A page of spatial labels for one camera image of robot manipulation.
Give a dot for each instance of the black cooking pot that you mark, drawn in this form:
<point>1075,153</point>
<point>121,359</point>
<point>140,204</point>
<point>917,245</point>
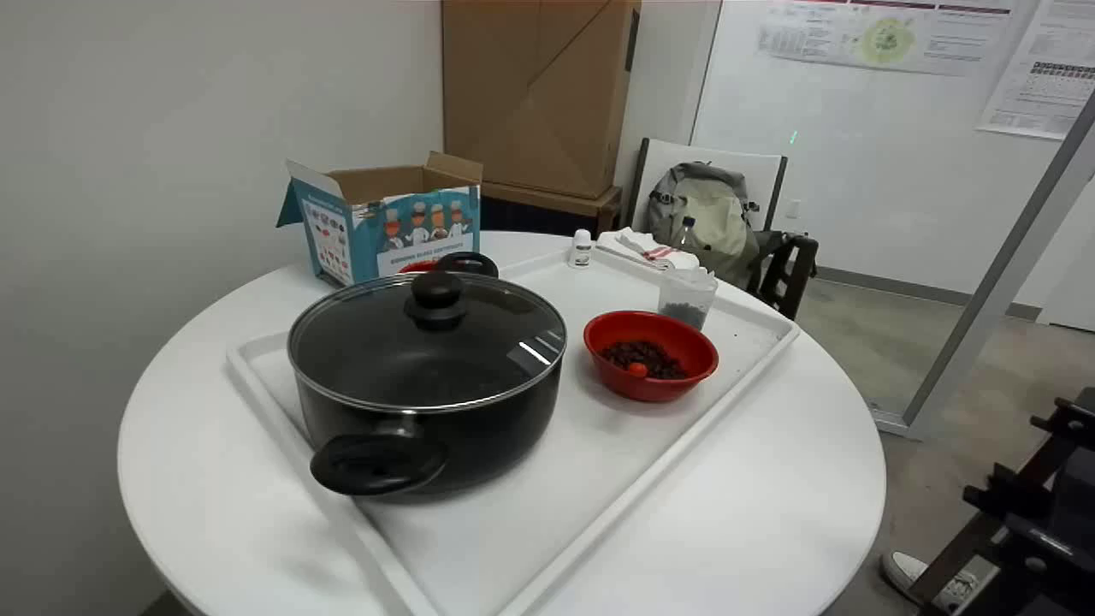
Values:
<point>455,438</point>

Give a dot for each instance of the black metal stand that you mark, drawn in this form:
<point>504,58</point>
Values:
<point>1037,513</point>

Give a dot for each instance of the white cloth red stripe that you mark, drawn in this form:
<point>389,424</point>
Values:
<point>639,245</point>

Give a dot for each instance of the red plastic bowl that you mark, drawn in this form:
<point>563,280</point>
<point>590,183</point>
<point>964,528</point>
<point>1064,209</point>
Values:
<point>658,390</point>

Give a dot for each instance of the blue printed cardboard box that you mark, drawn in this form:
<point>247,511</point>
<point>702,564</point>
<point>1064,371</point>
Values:
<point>393,226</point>

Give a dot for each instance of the poster with green circle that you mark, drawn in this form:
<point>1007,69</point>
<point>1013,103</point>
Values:
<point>877,40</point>

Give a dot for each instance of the grey metal pole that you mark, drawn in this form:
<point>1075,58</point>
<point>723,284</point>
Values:
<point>1002,276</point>

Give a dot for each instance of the small white bottle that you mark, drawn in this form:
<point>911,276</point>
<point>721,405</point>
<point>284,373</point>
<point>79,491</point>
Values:
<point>584,249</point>

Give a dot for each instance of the black chair frame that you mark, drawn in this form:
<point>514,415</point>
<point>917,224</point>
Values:
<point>787,269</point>

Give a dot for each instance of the white plastic tray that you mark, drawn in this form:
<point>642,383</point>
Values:
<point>639,479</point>

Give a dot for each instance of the white text poster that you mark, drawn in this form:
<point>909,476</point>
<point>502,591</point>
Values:
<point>1046,80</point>

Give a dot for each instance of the grey beige backpack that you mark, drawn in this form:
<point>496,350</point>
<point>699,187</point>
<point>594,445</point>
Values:
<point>706,217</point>

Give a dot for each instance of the glass pot lid black knob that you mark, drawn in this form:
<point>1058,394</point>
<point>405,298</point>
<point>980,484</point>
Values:
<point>376,343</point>

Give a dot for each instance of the large brown cardboard box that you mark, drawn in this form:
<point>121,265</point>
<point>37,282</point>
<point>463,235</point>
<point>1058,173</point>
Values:
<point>534,89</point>

